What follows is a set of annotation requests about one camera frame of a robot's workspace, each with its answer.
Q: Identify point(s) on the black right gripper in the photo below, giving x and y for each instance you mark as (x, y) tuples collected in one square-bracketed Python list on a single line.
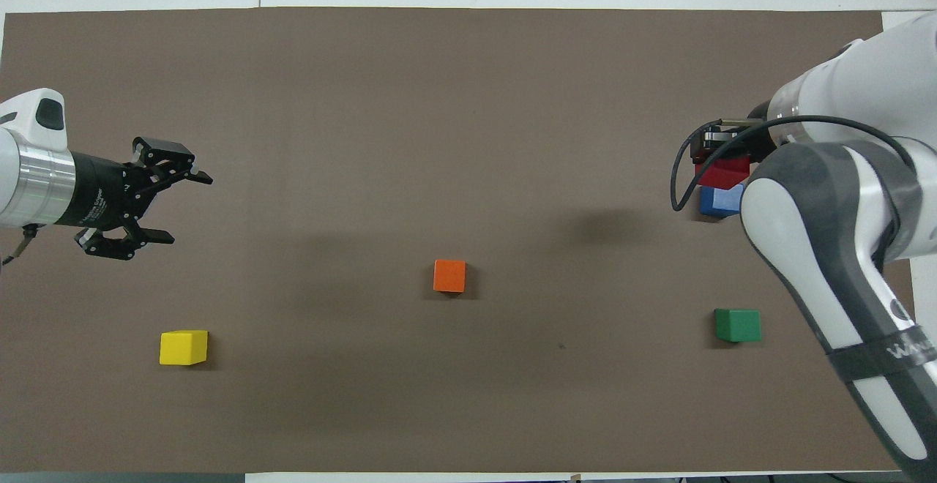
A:
[(760, 135)]

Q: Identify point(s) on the brown table mat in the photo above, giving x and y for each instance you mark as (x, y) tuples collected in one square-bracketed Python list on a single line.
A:
[(468, 102)]

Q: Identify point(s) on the yellow cube block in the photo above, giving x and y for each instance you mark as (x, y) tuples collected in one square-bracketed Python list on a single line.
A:
[(183, 347)]

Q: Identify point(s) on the blue cube block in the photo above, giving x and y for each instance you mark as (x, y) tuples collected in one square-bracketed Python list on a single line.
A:
[(719, 201)]

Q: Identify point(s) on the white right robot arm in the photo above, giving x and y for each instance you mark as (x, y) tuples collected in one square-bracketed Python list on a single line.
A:
[(820, 212)]

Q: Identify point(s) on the orange cube block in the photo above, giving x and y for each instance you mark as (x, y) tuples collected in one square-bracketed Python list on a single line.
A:
[(449, 276)]

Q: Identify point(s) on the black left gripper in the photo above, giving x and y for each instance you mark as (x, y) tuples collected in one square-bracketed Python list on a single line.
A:
[(102, 194)]

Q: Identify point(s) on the green cube block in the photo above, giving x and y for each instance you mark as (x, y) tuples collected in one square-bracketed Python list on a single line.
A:
[(738, 326)]

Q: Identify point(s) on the red cube block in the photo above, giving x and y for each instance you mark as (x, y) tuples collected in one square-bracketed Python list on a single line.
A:
[(721, 174)]

